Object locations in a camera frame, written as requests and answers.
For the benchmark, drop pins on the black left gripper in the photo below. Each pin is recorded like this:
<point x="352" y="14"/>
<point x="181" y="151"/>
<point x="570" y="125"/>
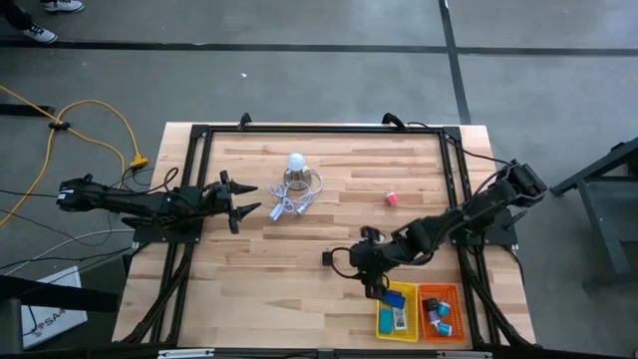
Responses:
<point x="219" y="199"/>

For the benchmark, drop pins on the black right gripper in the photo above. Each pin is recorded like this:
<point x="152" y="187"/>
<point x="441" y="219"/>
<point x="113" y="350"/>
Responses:
<point x="374" y="259"/>

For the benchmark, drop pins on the blue rectangular case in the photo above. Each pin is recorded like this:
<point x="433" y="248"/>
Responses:
<point x="396" y="300"/>

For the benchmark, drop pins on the red and white wall charger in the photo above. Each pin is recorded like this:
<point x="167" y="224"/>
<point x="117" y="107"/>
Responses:
<point x="392" y="199"/>

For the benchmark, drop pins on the teal rectangular case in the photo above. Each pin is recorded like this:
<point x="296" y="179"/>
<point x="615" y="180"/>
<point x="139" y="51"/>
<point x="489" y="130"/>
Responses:
<point x="385" y="321"/>

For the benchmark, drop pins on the white rectangular display device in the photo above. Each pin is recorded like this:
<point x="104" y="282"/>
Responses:
<point x="399" y="319"/>

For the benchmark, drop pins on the black power adapter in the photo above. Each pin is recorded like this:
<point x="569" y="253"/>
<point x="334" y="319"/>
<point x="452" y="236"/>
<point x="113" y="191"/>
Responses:
<point x="429" y="304"/>

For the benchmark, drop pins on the purple and white wall charger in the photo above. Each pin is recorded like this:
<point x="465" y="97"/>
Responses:
<point x="433" y="317"/>

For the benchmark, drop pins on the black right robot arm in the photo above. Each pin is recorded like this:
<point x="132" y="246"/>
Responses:
<point x="448" y="222"/>

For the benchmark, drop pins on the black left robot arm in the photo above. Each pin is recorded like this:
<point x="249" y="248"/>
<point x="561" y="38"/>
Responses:
<point x="124" y="202"/>

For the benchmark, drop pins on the white light bulb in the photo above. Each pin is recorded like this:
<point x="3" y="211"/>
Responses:
<point x="296" y="164"/>

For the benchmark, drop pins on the yellow plastic basket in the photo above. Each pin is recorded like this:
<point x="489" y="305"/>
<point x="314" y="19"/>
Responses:
<point x="411" y="319"/>

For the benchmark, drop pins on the orange plastic basket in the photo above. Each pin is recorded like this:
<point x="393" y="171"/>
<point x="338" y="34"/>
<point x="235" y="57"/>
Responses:
<point x="454" y="299"/>

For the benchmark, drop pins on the black beam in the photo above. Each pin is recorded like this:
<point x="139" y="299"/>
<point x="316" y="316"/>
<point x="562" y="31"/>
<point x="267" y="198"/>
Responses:
<point x="50" y="294"/>

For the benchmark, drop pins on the white sign board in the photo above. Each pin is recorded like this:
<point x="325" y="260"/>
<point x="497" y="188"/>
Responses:
<point x="65" y="326"/>

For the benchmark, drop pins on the black floor strip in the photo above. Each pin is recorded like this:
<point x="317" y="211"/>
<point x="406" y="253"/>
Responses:
<point x="25" y="109"/>

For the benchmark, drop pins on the person's shoe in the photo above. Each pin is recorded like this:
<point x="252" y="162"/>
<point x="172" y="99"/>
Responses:
<point x="40" y="34"/>
<point x="62" y="5"/>

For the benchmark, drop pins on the black curved frame bracket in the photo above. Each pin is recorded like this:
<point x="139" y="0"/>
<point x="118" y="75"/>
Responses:
<point x="394" y="120"/>
<point x="244" y="121"/>

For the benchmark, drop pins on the black metal table frame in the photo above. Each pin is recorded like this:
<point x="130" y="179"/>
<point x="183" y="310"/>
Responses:
<point x="324" y="129"/>

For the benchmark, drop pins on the black side table frame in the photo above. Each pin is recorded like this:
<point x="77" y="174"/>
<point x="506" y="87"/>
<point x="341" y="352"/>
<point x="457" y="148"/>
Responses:
<point x="598" y="164"/>

